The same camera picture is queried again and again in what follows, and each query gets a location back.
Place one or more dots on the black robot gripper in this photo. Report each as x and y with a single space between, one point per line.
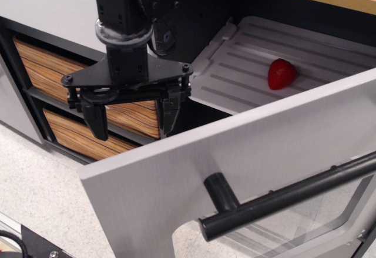
124 76

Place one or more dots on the grey toy oven door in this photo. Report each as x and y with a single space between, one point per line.
142 196

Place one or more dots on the black oven door handle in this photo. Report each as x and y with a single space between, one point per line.
232 215

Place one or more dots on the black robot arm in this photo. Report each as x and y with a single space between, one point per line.
137 35

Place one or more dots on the white oven tray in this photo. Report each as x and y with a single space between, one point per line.
259 61

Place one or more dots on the lower wood grain drawer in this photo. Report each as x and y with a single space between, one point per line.
77 136

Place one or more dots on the wood grain drawer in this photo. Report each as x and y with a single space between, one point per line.
77 136
48 68

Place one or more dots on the upper wood grain drawer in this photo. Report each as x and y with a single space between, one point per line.
48 68

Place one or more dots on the red toy strawberry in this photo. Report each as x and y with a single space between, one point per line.
281 74

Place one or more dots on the dark grey shelf frame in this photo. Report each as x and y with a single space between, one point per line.
38 101

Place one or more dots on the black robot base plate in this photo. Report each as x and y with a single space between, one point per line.
39 247

